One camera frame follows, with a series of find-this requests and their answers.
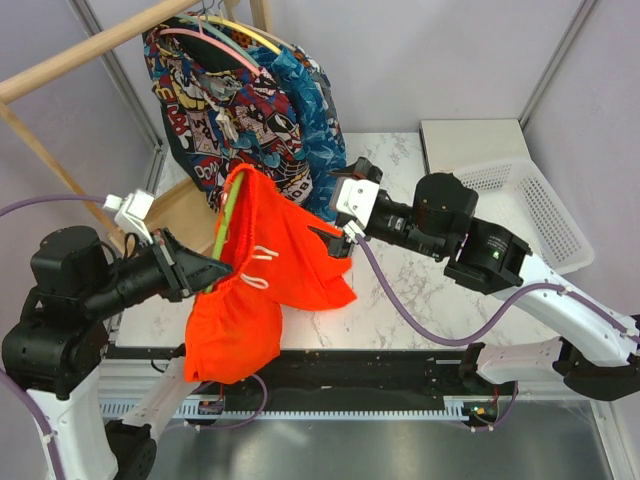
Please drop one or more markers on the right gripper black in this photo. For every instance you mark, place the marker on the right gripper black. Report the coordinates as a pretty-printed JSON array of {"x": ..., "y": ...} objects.
[{"x": 362, "y": 166}]

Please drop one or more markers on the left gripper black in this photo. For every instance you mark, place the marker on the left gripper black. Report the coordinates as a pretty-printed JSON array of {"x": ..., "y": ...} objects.
[{"x": 185, "y": 270}]

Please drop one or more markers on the orange mesh shorts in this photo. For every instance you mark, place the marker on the orange mesh shorts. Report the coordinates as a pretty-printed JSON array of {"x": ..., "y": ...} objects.
[{"x": 279, "y": 259}]

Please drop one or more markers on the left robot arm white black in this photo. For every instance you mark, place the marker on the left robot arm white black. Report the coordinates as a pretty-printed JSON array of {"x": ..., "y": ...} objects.
[{"x": 52, "y": 355}]

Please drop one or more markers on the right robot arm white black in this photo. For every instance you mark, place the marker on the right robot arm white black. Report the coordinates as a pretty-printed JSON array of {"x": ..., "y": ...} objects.
[{"x": 596, "y": 350}]

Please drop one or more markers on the comic print shorts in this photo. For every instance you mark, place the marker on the comic print shorts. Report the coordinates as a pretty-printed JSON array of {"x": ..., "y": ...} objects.
[{"x": 217, "y": 115}]

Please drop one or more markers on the blue leaf print shorts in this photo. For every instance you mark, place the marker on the blue leaf print shorts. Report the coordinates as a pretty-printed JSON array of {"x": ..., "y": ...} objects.
[{"x": 322, "y": 150}]

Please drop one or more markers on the yellow clothes hanger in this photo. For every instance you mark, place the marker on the yellow clothes hanger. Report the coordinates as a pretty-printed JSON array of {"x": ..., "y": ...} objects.
[{"x": 261, "y": 37}]

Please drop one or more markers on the pink clothes hanger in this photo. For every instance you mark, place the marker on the pink clothes hanger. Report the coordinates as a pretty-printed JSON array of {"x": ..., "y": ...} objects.
[{"x": 238, "y": 55}]

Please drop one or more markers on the mint green clothes hanger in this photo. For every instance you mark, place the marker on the mint green clothes hanger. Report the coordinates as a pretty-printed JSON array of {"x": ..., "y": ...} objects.
[{"x": 219, "y": 35}]

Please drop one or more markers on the wooden clothes rack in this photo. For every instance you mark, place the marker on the wooden clothes rack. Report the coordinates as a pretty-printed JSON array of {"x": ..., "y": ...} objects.
[{"x": 82, "y": 118}]

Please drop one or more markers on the grey flat box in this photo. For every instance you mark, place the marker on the grey flat box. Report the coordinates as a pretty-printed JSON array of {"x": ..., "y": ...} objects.
[{"x": 452, "y": 144}]

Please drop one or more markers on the white plastic basket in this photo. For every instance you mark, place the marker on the white plastic basket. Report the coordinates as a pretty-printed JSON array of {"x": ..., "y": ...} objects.
[{"x": 515, "y": 194}]

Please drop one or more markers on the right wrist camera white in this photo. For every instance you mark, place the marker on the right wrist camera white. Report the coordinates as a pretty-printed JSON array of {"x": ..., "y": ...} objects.
[{"x": 354, "y": 200}]

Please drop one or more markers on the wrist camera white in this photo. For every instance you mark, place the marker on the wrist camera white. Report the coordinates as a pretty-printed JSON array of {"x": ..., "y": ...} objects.
[
  {"x": 131, "y": 211},
  {"x": 354, "y": 200}
]

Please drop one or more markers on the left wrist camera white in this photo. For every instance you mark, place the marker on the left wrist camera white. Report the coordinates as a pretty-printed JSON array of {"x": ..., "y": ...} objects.
[{"x": 131, "y": 211}]

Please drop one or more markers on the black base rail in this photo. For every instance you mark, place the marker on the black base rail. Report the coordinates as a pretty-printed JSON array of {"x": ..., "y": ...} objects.
[{"x": 435, "y": 373}]

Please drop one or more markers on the white slotted cable duct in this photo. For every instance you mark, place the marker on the white slotted cable duct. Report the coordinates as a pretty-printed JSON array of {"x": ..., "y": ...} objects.
[{"x": 202, "y": 410}]

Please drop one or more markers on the aluminium frame profile left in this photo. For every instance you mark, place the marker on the aluminium frame profile left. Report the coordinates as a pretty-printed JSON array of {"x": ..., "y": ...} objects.
[{"x": 92, "y": 26}]

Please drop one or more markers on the aluminium frame profile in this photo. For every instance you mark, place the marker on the aluminium frame profile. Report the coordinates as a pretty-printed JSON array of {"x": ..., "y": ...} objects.
[
  {"x": 92, "y": 26},
  {"x": 563, "y": 48}
]

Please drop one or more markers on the aluminium frame profile right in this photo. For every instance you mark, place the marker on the aluminium frame profile right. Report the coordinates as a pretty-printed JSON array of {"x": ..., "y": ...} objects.
[{"x": 563, "y": 48}]

